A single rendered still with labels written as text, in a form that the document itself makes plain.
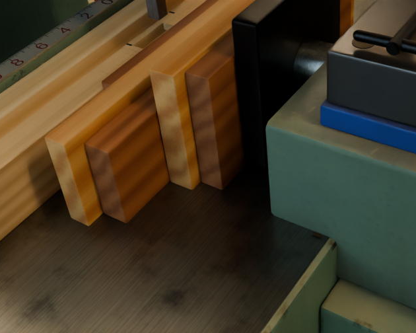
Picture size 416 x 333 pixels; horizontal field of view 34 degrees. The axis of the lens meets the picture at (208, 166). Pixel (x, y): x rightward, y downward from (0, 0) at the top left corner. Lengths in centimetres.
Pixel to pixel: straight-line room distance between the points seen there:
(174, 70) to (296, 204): 9
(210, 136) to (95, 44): 11
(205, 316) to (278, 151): 8
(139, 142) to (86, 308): 9
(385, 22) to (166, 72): 11
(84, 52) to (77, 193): 10
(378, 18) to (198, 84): 9
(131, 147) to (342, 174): 11
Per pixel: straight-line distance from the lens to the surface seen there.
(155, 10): 44
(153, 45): 43
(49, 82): 41
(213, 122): 35
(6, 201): 38
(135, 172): 36
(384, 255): 34
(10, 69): 42
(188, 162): 37
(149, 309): 33
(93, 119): 35
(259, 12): 34
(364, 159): 31
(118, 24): 45
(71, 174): 35
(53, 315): 34
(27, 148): 38
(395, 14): 33
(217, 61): 35
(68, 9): 65
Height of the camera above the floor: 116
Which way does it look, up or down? 40 degrees down
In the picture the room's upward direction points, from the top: 8 degrees counter-clockwise
